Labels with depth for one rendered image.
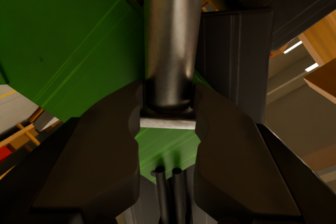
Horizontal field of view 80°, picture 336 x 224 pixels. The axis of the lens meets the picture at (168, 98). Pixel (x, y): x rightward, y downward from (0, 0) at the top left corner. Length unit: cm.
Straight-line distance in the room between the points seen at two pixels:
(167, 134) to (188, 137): 2
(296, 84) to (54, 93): 765
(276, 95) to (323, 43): 677
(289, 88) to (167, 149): 756
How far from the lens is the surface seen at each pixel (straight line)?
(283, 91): 772
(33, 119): 40
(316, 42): 99
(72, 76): 17
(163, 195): 22
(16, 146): 590
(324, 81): 70
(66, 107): 19
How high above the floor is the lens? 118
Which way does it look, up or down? 8 degrees up
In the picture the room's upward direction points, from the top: 139 degrees clockwise
